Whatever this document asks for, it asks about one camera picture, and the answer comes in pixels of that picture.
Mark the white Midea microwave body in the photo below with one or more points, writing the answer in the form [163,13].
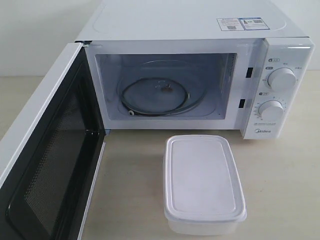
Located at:
[234,65]

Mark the glass microwave turntable plate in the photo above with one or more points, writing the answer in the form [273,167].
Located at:
[161,88]

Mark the white microwave door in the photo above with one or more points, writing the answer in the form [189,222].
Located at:
[50,155]

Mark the white upper power knob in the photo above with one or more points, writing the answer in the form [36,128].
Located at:
[282,79]

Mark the white plastic lidded container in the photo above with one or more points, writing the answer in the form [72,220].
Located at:
[202,191]

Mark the white lower timer knob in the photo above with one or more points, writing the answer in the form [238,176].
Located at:
[271,110]

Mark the blue label sticker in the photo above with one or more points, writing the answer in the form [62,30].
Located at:
[253,23]

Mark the white label sticker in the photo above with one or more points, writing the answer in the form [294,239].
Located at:
[230,24]

